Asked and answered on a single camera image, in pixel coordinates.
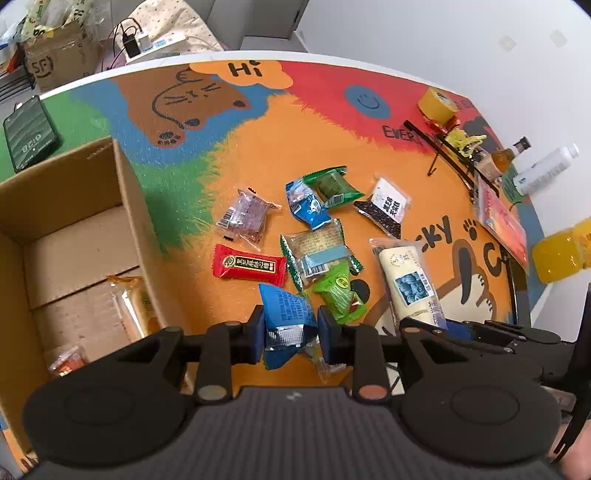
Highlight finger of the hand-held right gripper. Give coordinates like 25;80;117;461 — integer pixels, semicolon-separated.
445;319;563;346
468;340;546;377

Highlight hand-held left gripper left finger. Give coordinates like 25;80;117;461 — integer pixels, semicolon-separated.
117;307;267;402

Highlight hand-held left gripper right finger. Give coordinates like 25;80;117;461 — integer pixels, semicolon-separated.
318;307;455;402

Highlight blue foil snack packet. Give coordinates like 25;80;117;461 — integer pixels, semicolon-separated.
257;282;319;370

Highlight lime green snack packet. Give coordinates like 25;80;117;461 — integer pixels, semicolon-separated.
311;265;370;324

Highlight red snack packet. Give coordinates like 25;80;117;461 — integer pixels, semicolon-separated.
212;244;288;281

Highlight clear green-edged cake packet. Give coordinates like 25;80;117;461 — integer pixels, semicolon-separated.
279;218;365;291

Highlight long white bread packet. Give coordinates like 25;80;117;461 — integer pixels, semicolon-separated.
368;237;448;333

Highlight clear packet of brown snacks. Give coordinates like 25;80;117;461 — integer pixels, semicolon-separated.
216;187;282;244

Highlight small blue snack packet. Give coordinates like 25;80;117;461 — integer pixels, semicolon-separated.
285;176;333;230

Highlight black and white snack packet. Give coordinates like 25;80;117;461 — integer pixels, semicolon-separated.
353;175;413;240

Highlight dark green snack packet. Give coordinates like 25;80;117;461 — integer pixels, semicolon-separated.
302;166;365;209

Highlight person's right forearm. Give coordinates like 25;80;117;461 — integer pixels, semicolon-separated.
560;425;591;480

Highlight small clear snack packet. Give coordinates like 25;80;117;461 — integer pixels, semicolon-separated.
305;344;348;385

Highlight yellow juice bottle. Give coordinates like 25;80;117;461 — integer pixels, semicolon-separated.
531;219;591;284

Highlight red booklet in clear sleeve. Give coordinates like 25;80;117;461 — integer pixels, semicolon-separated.
471;178;529;271

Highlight yellow bread packet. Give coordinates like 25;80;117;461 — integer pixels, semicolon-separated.
106;274;160;337

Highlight white plastic bottle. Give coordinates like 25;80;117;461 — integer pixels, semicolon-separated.
513;143;580;195

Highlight small amber liquor bottle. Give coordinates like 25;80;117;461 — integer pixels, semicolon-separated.
478;137;532;183

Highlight short thin black rod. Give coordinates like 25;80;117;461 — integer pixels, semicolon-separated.
426;138;455;177

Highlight small red and clear packet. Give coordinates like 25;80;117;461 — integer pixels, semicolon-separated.
47;346;88;377

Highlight colourful cartoon table mat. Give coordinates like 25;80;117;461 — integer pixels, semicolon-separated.
39;59;546;398

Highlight crumpled yellow wrapper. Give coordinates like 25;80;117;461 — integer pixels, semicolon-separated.
443;128;489;155

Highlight red candy wrapper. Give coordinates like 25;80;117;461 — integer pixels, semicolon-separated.
425;117;462;134

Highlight yellow tape roll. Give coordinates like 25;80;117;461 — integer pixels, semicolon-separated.
417;87;460;124

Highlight black smartphone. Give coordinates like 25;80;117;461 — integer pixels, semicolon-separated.
2;96;62;174

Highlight white power strip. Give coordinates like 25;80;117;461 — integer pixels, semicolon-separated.
139;32;185;54

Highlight black charger plug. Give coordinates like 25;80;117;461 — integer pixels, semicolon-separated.
121;28;141;58

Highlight cream polka-dot cushion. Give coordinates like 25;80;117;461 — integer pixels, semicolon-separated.
99;0;227;70

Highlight printed brown cardboard box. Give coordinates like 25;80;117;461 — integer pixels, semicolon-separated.
21;21;100;93

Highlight black metal rack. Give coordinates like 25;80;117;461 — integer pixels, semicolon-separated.
0;69;35;100

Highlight yellow panda-print neck pillow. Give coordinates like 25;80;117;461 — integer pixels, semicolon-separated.
25;0;93;38

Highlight black cable ties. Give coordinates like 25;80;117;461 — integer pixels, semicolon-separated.
403;120;502;195

